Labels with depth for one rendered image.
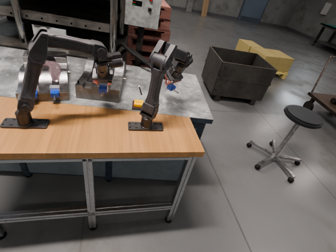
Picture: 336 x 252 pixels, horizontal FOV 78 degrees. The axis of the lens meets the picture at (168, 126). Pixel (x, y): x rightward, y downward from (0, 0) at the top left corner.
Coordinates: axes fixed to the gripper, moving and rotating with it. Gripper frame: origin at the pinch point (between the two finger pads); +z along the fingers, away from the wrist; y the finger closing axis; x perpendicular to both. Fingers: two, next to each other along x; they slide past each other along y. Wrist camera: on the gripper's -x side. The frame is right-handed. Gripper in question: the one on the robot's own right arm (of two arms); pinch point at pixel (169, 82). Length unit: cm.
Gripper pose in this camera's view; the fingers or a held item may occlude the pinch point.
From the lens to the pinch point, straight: 142.2
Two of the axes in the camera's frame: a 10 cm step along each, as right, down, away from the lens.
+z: -4.0, 3.9, 8.3
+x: 4.2, 8.8, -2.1
